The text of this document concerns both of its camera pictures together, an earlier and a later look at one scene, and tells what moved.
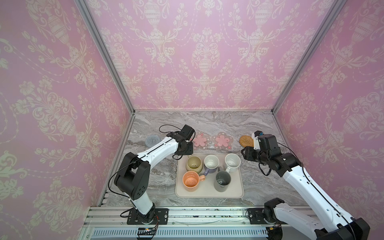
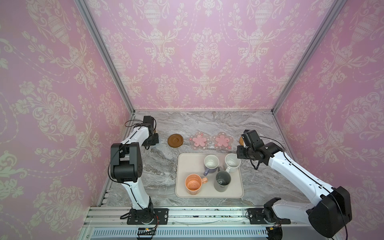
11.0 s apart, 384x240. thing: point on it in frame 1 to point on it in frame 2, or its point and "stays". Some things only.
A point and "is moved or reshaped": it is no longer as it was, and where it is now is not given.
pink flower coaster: x=222 y=141 stays
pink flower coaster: x=202 y=140 stays
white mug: x=233 y=161 stays
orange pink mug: x=191 y=180 is moved or reshaped
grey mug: x=223 y=179 stays
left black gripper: x=190 y=151 to x=155 y=141
